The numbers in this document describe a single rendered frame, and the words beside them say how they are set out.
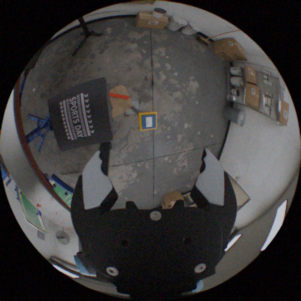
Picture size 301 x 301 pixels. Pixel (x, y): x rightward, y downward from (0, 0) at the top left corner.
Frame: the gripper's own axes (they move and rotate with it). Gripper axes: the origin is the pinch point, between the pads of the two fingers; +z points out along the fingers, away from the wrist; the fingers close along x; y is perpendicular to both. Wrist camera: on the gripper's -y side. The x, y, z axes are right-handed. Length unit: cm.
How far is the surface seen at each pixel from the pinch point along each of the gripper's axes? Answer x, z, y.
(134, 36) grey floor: -23, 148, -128
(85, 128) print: -44, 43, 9
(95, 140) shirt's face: -39, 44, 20
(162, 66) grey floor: 21, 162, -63
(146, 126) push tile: -3, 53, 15
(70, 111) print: -53, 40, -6
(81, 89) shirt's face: -42, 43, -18
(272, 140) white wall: 297, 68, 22
